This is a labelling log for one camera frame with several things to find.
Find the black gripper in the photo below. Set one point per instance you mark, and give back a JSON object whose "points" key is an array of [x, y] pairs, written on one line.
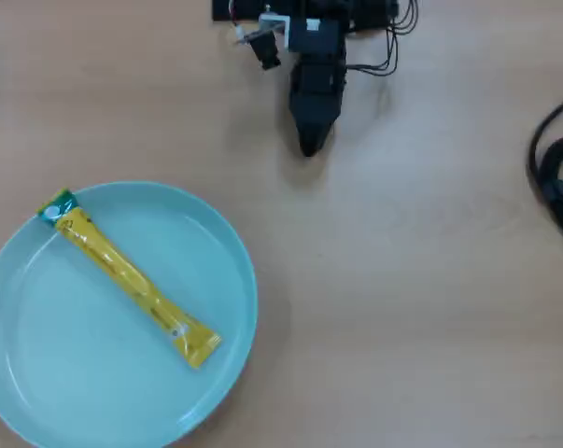
{"points": [[318, 84]]}

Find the yellow coffee stick packet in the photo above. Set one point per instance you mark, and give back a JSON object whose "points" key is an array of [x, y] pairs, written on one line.
{"points": [[122, 275]]}

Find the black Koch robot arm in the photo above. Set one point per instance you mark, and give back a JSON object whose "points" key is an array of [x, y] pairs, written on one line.
{"points": [[356, 14]]}

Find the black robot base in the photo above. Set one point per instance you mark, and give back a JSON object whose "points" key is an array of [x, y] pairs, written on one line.
{"points": [[225, 9]]}

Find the light blue round plate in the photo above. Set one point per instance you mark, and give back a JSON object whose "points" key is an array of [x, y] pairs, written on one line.
{"points": [[75, 364]]}

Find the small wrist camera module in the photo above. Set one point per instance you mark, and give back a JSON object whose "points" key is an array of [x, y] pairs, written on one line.
{"points": [[267, 49]]}

